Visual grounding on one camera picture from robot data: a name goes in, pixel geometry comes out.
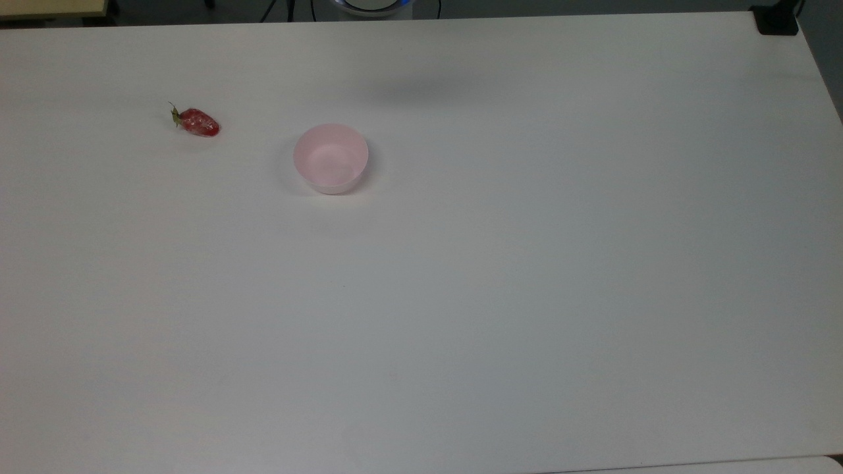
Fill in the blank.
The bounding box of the red toy strawberry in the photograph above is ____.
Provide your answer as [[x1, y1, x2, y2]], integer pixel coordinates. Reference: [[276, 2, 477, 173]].
[[168, 101, 221, 138]]

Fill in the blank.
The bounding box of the pink plastic bowl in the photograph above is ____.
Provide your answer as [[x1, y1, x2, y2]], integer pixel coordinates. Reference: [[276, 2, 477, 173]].
[[293, 123, 369, 196]]

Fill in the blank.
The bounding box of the black table clamp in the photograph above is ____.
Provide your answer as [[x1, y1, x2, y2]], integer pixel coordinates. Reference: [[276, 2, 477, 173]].
[[750, 0, 806, 37]]

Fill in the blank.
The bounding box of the light wooden table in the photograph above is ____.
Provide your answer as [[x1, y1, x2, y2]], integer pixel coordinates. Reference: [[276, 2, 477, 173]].
[[0, 0, 110, 21]]

